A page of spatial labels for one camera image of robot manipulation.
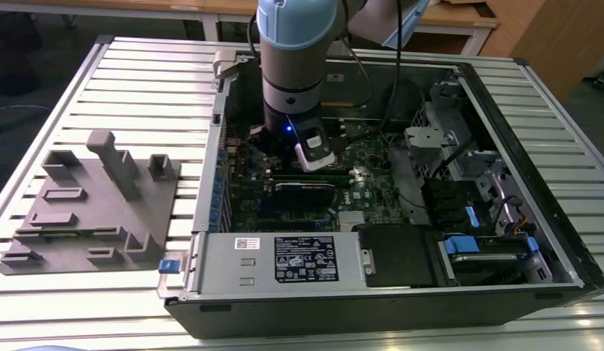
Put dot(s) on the small silver heat sink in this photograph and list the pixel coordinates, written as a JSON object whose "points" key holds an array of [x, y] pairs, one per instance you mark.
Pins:
{"points": [[353, 217]]}

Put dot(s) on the grey parts rack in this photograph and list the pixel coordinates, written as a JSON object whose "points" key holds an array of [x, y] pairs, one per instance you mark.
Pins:
{"points": [[110, 219]]}

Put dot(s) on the blue plastic latch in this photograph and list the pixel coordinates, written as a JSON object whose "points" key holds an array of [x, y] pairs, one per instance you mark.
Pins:
{"points": [[167, 266]]}

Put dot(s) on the black PC case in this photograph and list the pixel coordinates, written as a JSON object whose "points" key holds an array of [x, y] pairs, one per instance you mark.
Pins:
{"points": [[330, 318]]}

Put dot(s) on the silver metal bracket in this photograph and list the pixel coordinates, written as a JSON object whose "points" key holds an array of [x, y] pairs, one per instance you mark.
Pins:
{"points": [[418, 143]]}

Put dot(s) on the light wooden desk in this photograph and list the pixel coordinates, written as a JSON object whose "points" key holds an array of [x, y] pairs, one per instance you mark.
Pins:
{"points": [[86, 3], [457, 18]]}

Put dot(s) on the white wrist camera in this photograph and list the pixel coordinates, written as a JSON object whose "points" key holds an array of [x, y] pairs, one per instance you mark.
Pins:
{"points": [[314, 153]]}

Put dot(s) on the black graphics card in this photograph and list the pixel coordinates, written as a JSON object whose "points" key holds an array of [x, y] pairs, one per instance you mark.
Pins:
{"points": [[303, 197]]}

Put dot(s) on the hard disk in blue carrier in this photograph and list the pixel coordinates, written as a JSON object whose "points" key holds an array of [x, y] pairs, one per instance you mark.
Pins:
{"points": [[459, 245]]}

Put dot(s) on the silver power supply unit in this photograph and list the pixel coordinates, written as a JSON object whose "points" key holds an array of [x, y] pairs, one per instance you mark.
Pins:
{"points": [[218, 256]]}

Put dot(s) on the grey plastic case latch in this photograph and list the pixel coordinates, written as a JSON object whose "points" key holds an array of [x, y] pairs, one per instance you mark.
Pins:
{"points": [[222, 62]]}

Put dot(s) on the wooden cabinet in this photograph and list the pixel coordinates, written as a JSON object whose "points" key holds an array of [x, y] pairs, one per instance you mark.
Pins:
{"points": [[549, 36]]}

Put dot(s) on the green RAM stick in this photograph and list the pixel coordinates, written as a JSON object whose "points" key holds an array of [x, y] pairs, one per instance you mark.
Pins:
{"points": [[310, 180]]}

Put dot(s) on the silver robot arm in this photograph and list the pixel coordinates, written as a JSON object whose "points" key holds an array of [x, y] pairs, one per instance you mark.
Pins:
{"points": [[291, 55]]}

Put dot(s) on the green motherboard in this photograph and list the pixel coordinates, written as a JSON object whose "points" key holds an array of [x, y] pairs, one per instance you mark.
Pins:
{"points": [[378, 190]]}

